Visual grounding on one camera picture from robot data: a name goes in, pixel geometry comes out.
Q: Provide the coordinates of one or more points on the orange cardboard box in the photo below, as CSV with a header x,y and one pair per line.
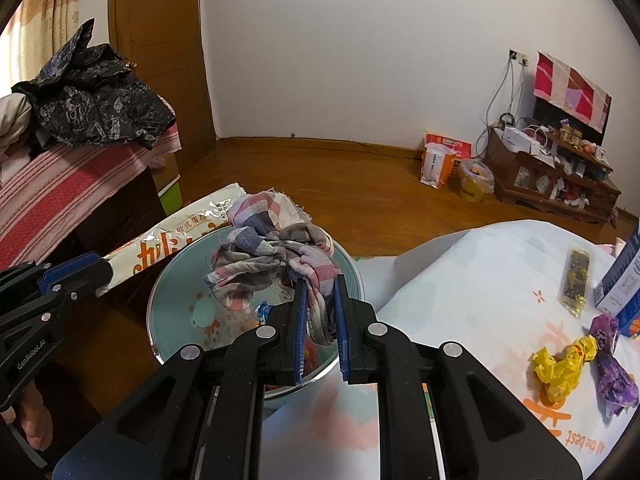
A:
x,y
457,145

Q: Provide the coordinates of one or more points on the teal basin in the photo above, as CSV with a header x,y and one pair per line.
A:
x,y
185,290

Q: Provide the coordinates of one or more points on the blue wrapper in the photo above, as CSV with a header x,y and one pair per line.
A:
x,y
262,311

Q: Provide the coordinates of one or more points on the white boxes on stand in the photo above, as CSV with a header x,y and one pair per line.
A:
x,y
520,140

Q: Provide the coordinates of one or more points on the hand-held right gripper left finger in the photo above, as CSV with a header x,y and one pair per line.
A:
x,y
301,340

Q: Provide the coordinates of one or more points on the yellow wrapper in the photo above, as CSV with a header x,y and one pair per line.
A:
x,y
562,370

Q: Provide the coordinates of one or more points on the wooden door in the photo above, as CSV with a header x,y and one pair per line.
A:
x,y
160,30

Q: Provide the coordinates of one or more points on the wall outlet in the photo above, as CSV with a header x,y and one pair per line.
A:
x,y
519,57

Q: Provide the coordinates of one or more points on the white orange paper bag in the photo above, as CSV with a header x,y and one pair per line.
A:
x,y
436,167

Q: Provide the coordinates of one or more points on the pink striped cloth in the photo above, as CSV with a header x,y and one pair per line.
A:
x,y
60,185

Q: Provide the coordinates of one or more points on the green box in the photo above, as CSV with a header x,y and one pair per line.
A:
x,y
171,197

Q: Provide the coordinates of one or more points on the clutter of small items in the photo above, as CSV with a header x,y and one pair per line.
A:
x,y
580,142

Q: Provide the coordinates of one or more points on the yellow container in plastic bag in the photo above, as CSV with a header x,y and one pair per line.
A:
x,y
475,185

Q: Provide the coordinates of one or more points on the checked cloth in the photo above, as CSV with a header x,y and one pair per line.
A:
x,y
260,240

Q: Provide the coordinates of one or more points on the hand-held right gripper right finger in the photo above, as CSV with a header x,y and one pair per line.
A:
x,y
342,345

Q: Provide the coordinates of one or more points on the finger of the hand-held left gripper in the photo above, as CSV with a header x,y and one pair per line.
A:
x,y
70,272

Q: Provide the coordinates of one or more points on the black patterned clothing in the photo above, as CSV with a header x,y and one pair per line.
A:
x,y
100,100

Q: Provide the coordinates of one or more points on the white orange snack bag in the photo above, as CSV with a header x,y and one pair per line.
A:
x,y
170,240

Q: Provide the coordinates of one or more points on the dark seaweed packet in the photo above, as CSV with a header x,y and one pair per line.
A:
x,y
575,282

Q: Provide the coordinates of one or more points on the beige curtain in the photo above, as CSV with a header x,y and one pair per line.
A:
x,y
45,15

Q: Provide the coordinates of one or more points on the purple wrapper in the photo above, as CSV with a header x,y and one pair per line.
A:
x,y
612,380

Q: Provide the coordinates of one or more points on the wooden television stand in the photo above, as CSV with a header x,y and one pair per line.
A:
x,y
540,185

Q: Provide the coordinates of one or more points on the blue white milk carton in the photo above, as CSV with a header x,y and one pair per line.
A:
x,y
631,322

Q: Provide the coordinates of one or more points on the person's left hand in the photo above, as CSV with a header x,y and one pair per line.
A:
x,y
32,420

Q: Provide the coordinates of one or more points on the black television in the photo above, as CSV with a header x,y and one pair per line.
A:
x,y
550,112

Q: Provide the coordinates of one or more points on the pink patchwork television cover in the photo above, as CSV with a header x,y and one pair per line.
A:
x,y
570,85

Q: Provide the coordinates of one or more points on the tall white milk carton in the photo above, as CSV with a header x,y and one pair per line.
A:
x,y
620,280

